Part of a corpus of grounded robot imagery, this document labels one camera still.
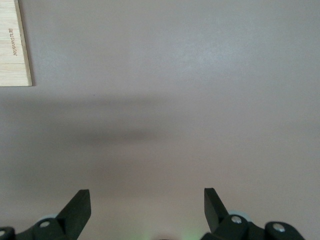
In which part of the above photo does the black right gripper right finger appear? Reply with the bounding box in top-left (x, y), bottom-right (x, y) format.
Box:
top-left (199, 187), bottom-right (307, 240)

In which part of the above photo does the bamboo cutting board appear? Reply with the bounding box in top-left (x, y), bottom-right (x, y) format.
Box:
top-left (0, 0), bottom-right (34, 88)

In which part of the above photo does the brown table mat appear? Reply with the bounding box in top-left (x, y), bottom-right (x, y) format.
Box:
top-left (0, 0), bottom-right (320, 240)

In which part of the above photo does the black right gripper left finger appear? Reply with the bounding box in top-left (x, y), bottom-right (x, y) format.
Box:
top-left (0, 189), bottom-right (92, 240)

